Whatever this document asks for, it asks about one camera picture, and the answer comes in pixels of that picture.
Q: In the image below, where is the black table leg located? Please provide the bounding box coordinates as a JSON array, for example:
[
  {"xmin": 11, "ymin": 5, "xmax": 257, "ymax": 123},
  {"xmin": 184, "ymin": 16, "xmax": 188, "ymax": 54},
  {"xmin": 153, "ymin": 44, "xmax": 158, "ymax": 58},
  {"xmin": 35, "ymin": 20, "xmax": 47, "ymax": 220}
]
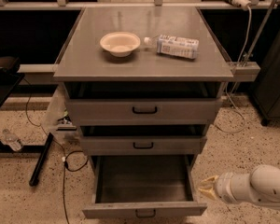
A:
[{"xmin": 29, "ymin": 133, "xmax": 53, "ymax": 187}]

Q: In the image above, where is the grey drawer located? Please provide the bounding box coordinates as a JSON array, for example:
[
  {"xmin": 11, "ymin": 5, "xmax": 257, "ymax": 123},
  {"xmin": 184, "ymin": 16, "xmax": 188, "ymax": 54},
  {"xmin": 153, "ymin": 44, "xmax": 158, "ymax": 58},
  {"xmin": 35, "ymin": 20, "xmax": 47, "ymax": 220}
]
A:
[
  {"xmin": 80, "ymin": 125, "xmax": 206, "ymax": 156},
  {"xmin": 83, "ymin": 155, "xmax": 207, "ymax": 219},
  {"xmin": 64, "ymin": 81, "xmax": 223, "ymax": 127}
]

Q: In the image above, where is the empty plastic bottle on floor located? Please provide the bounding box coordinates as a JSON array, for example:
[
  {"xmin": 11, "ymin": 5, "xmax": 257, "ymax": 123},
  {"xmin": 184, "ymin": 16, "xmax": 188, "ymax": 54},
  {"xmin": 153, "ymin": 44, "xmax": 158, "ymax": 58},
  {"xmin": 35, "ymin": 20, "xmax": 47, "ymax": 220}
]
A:
[{"xmin": 3, "ymin": 129, "xmax": 23, "ymax": 152}]

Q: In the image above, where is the grey bottom drawer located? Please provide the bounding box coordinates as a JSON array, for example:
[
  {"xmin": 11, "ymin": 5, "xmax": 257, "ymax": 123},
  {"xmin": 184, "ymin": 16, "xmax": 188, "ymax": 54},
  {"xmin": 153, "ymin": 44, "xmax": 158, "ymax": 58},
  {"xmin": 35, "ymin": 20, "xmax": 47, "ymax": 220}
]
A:
[{"xmin": 83, "ymin": 155, "xmax": 207, "ymax": 219}]

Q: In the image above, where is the dark cabinet at right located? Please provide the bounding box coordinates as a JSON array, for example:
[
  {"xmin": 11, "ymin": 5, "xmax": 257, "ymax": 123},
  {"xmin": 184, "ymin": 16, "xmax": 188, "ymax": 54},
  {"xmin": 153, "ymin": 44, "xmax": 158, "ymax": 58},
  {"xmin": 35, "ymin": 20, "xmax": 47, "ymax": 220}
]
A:
[{"xmin": 251, "ymin": 29, "xmax": 280, "ymax": 126}]

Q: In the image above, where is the grey drawer cabinet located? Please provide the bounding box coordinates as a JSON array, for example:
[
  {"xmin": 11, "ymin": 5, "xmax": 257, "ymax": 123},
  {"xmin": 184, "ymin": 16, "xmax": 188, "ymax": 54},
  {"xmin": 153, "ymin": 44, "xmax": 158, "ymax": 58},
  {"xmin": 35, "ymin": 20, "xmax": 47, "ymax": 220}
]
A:
[{"xmin": 53, "ymin": 6, "xmax": 234, "ymax": 170}]

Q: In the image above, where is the clear plastic bag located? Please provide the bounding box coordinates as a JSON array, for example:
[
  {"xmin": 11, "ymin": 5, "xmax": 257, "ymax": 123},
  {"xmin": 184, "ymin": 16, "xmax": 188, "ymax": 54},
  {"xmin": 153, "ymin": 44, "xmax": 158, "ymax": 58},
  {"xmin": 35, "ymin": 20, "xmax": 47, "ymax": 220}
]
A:
[{"xmin": 42, "ymin": 85, "xmax": 78, "ymax": 144}]

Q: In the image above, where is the white power cable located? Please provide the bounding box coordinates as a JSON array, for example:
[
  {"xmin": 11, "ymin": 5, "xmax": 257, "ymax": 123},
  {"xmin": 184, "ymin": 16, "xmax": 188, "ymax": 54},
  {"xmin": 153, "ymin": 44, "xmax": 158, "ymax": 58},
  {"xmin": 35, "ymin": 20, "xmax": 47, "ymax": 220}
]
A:
[{"xmin": 213, "ymin": 5, "xmax": 254, "ymax": 134}]

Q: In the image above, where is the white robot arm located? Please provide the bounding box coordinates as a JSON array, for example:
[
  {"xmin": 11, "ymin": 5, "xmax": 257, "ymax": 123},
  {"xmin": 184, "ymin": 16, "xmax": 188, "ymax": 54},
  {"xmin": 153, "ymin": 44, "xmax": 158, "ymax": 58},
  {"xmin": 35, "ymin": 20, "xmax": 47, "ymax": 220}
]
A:
[{"xmin": 199, "ymin": 164, "xmax": 280, "ymax": 211}]

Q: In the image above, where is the grey middle drawer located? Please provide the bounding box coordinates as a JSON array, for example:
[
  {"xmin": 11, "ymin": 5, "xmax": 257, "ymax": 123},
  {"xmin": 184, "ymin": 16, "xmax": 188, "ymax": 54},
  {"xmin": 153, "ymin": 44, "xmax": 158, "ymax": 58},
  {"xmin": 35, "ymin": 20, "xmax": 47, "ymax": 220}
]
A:
[{"xmin": 80, "ymin": 125, "xmax": 206, "ymax": 156}]

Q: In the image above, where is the black floor cable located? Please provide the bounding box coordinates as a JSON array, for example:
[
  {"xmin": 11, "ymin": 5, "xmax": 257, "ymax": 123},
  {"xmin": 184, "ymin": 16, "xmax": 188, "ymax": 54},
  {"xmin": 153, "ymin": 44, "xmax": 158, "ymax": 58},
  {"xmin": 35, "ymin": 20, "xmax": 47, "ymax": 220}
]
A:
[{"xmin": 22, "ymin": 77, "xmax": 90, "ymax": 224}]

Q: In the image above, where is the plastic water bottle with label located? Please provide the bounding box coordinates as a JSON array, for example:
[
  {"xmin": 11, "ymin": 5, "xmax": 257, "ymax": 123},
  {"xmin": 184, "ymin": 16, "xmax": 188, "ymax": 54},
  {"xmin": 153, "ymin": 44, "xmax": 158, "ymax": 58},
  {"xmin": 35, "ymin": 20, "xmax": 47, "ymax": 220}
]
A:
[{"xmin": 144, "ymin": 35, "xmax": 199, "ymax": 60}]

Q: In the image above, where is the black side table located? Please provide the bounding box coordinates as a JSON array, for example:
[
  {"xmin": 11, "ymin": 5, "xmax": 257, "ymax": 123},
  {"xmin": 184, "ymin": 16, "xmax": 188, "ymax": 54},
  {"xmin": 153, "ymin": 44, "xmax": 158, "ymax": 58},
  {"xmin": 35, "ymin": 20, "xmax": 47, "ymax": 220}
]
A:
[{"xmin": 0, "ymin": 56, "xmax": 24, "ymax": 106}]

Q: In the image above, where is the grey top drawer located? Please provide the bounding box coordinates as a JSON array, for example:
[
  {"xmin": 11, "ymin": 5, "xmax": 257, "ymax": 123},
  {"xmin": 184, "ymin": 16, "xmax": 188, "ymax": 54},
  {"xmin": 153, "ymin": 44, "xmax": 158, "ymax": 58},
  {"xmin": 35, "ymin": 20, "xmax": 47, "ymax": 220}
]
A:
[{"xmin": 64, "ymin": 81, "xmax": 223, "ymax": 127}]

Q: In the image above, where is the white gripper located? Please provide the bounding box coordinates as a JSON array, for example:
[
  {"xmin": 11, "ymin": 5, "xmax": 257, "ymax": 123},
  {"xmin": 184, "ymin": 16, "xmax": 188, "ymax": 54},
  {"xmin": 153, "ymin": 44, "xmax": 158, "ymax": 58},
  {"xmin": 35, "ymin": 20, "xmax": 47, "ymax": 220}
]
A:
[{"xmin": 199, "ymin": 172, "xmax": 238, "ymax": 204}]

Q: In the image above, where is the white paper bowl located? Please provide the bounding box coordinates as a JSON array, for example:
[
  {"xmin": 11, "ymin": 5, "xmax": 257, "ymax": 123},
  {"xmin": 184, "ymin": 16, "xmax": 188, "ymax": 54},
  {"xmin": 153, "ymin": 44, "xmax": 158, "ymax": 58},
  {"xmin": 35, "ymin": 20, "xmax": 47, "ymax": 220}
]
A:
[{"xmin": 100, "ymin": 32, "xmax": 141, "ymax": 57}]

